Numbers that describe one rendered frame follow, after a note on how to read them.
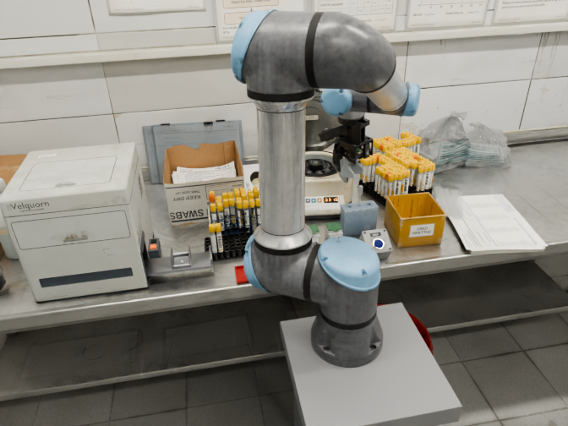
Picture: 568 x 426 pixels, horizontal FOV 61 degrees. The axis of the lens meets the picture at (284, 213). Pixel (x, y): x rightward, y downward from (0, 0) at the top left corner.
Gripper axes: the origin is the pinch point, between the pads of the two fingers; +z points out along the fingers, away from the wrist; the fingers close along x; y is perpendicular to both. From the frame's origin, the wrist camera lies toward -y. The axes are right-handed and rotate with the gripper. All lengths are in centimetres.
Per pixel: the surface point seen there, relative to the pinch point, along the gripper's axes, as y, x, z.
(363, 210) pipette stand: 9.6, -2.1, 6.1
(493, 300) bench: 22, 68, 80
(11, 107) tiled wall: -88, -64, -18
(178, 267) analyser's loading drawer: -8, -53, 8
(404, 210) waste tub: 12.7, 12.9, 11.9
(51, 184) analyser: -24, -71, -19
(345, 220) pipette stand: 7.2, -7.1, 8.1
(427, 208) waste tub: 17.1, 18.0, 11.3
